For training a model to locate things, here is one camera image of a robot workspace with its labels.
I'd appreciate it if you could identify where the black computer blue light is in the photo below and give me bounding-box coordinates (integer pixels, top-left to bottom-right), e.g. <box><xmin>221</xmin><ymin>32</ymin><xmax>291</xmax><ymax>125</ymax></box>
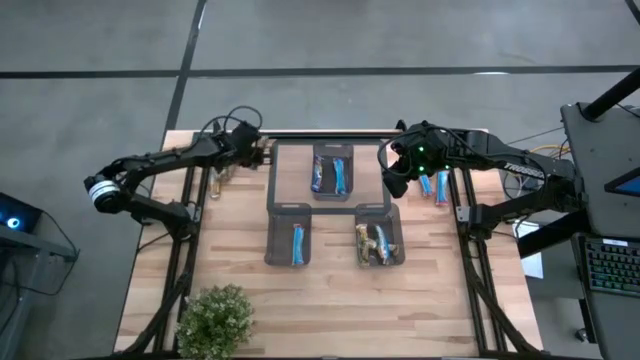
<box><xmin>0</xmin><ymin>192</ymin><xmax>44</xmax><ymax>235</ymax></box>

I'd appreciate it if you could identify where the yellow cable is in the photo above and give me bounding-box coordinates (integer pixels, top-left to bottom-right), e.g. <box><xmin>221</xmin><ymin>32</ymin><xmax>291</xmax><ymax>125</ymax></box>
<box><xmin>529</xmin><ymin>143</ymin><xmax>570</xmax><ymax>155</ymax></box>

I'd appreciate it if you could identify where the white paper sheet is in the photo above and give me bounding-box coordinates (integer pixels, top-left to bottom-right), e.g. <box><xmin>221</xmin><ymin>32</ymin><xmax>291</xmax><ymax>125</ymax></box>
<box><xmin>510</xmin><ymin>219</ymin><xmax>545</xmax><ymax>280</ymax></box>

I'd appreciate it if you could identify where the grey equipment cart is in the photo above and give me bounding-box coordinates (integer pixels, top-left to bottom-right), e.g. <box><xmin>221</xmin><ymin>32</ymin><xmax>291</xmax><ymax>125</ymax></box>
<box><xmin>559</xmin><ymin>102</ymin><xmax>640</xmax><ymax>360</ymax></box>

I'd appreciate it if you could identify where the gold granola bar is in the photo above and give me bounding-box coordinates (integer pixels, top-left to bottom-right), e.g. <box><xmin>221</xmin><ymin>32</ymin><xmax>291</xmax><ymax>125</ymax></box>
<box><xmin>355</xmin><ymin>223</ymin><xmax>372</xmax><ymax>267</ymax></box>

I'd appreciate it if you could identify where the grey translucent plastic bin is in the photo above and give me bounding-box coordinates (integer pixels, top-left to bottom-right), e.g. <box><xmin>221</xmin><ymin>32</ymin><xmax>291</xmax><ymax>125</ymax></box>
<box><xmin>263</xmin><ymin>202</ymin><xmax>313</xmax><ymax>267</ymax></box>
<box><xmin>354</xmin><ymin>202</ymin><xmax>406</xmax><ymax>268</ymax></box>
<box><xmin>310</xmin><ymin>141</ymin><xmax>355</xmax><ymax>203</ymax></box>

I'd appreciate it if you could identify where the black aluminium rig frame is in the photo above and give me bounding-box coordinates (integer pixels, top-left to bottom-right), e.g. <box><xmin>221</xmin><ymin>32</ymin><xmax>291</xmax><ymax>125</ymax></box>
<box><xmin>114</xmin><ymin>129</ymin><xmax>544</xmax><ymax>360</ymax></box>

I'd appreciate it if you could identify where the snack bars pile left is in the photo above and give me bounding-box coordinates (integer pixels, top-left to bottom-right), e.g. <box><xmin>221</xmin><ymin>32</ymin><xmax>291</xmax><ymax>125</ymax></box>
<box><xmin>209</xmin><ymin>167</ymin><xmax>224</xmax><ymax>200</ymax></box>

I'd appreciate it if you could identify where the black tablet blue screen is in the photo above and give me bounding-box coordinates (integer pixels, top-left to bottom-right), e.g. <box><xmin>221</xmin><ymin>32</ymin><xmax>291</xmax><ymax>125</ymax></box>
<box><xmin>603</xmin><ymin>167</ymin><xmax>640</xmax><ymax>199</ymax></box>

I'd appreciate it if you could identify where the backlit laptop keyboard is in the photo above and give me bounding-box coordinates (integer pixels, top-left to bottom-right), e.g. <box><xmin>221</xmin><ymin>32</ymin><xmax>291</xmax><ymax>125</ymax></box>
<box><xmin>579</xmin><ymin>234</ymin><xmax>640</xmax><ymax>297</ymax></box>

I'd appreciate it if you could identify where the grey side table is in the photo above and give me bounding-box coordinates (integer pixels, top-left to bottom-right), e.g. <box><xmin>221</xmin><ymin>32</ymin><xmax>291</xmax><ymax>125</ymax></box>
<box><xmin>0</xmin><ymin>209</ymin><xmax>81</xmax><ymax>360</ymax></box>

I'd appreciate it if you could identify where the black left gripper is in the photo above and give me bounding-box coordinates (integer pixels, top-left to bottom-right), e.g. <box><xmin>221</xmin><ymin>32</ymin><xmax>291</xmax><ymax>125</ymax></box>
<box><xmin>219</xmin><ymin>134</ymin><xmax>275</xmax><ymax>169</ymax></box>

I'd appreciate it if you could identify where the green potted plant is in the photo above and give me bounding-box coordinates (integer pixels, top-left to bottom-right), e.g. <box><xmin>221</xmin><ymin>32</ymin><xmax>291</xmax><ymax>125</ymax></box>
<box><xmin>174</xmin><ymin>283</ymin><xmax>256</xmax><ymax>360</ymax></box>

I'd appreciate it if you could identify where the black pole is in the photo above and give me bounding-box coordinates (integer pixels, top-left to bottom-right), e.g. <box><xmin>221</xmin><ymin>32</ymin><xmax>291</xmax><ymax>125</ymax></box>
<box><xmin>582</xmin><ymin>67</ymin><xmax>640</xmax><ymax>122</ymax></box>

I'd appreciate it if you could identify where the black cart strut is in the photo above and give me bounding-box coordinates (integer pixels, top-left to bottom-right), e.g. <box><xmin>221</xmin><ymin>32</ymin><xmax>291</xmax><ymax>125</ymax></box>
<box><xmin>517</xmin><ymin>206</ymin><xmax>592</xmax><ymax>260</ymax></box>

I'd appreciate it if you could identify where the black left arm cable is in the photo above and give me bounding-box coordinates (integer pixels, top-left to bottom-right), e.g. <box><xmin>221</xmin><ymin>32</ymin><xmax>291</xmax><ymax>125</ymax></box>
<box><xmin>199</xmin><ymin>104</ymin><xmax>264</xmax><ymax>146</ymax></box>

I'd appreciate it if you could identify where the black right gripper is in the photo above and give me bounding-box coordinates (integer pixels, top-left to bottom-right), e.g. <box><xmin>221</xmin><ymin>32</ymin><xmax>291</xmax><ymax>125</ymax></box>
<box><xmin>377</xmin><ymin>124</ymin><xmax>454</xmax><ymax>199</ymax></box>

